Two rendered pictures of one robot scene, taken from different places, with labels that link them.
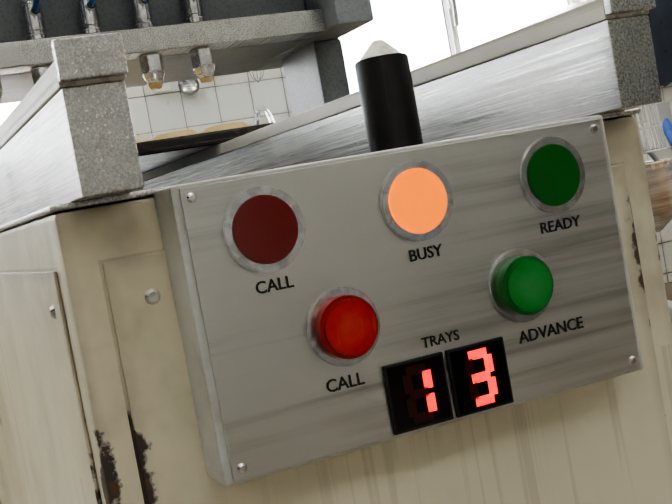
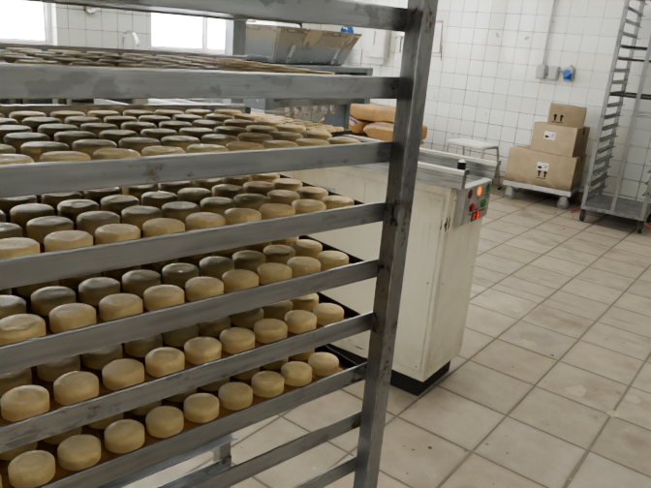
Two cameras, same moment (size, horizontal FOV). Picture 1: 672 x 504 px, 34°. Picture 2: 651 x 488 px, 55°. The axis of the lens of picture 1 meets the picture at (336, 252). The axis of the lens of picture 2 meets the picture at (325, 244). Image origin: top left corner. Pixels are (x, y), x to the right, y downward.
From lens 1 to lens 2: 1.96 m
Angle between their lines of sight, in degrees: 35
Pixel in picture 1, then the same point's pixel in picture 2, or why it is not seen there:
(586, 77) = (488, 171)
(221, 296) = (465, 202)
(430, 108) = (445, 161)
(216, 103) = (101, 20)
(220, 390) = (462, 214)
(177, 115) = (81, 22)
